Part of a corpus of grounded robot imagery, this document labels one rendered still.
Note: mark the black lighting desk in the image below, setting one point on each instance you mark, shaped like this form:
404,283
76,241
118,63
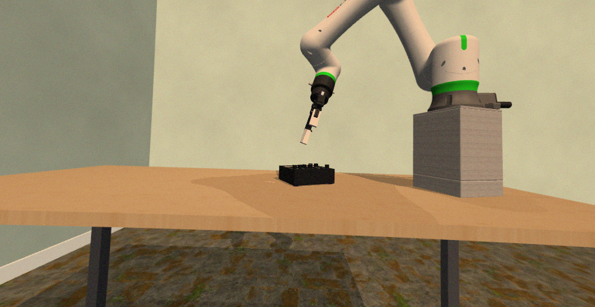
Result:
298,175

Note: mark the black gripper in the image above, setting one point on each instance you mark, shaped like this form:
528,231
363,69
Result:
319,97

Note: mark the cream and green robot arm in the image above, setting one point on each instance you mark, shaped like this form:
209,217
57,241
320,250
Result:
453,63

